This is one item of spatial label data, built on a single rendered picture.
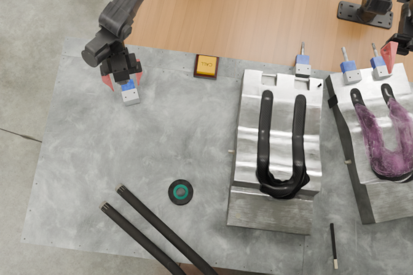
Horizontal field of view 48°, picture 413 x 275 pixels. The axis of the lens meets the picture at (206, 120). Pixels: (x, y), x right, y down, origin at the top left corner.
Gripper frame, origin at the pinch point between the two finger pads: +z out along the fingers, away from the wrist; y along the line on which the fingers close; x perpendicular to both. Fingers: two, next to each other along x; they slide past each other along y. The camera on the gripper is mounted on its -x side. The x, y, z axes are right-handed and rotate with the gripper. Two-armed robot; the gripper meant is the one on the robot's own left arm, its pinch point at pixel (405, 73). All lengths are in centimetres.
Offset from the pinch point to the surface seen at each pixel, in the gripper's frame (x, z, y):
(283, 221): 33, 41, -18
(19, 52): 120, -20, -152
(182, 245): 29, 55, -47
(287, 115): 31.1, 8.7, -22.8
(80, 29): 121, -40, -125
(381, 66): 31.9, -15.3, 5.4
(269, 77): 33.5, -3.8, -30.7
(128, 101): 35, 14, -74
